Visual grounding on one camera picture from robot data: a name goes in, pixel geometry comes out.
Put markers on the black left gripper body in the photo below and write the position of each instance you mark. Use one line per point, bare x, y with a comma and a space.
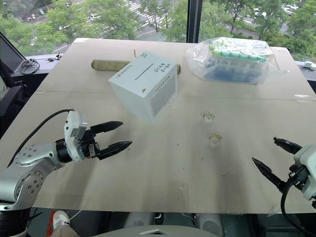
89, 144

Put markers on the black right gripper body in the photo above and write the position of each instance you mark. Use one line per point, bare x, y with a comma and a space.
299, 178

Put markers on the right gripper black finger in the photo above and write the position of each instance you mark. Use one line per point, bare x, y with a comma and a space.
287, 144
267, 171

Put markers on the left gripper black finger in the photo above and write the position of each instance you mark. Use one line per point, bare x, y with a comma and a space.
116, 147
108, 126

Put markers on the white cardboard box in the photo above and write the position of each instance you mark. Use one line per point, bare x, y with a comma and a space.
145, 86

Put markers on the brown cardboard tube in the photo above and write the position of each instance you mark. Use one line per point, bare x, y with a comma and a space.
108, 64

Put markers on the grey rounded shape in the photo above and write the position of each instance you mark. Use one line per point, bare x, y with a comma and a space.
211, 223

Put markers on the white and red shoe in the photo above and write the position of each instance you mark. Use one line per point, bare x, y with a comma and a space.
58, 218

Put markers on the small white device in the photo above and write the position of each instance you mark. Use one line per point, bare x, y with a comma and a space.
308, 65

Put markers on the bunch of keys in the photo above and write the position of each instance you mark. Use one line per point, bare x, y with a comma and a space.
51, 59

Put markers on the person's bare leg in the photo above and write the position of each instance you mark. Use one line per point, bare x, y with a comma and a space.
69, 230

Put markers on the plastic bag of green-capped tubes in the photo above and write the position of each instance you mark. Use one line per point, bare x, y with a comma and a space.
234, 61

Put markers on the black chair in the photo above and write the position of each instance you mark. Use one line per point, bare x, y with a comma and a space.
10, 81

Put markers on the grey robot body with label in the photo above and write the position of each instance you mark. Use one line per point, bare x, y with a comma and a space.
172, 232

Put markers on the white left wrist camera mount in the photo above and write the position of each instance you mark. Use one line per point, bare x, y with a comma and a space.
74, 128

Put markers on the dark window frame post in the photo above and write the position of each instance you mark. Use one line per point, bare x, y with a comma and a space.
195, 19

